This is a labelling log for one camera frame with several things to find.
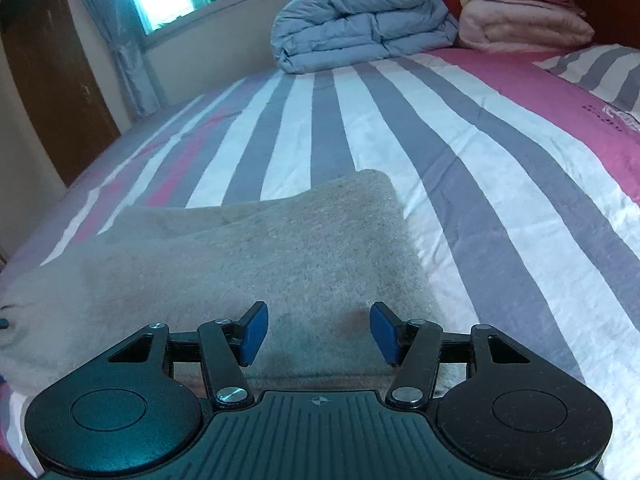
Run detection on striped pillow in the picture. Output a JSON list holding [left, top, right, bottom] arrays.
[[532, 44, 640, 111]]

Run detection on grey pants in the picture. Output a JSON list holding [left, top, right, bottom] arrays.
[[0, 169, 468, 398]]

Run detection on striped bed sheet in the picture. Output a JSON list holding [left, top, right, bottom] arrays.
[[0, 47, 640, 480]]

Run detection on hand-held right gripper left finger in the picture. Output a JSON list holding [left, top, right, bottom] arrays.
[[105, 301, 270, 407]]

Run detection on folded blue duvet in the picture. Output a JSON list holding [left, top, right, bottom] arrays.
[[270, 0, 460, 75]]

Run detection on red blanket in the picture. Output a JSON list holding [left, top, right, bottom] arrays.
[[442, 0, 483, 28]]

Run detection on folded pink blanket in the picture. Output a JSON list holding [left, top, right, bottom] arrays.
[[457, 0, 596, 52]]

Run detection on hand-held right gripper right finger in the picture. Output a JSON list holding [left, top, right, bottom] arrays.
[[370, 301, 533, 407]]

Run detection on wooden door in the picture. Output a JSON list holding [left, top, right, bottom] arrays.
[[0, 0, 122, 188]]

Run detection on grey curtain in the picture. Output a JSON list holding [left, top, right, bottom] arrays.
[[62, 0, 166, 122]]

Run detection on wooden headboard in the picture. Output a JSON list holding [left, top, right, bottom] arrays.
[[502, 0, 640, 51]]

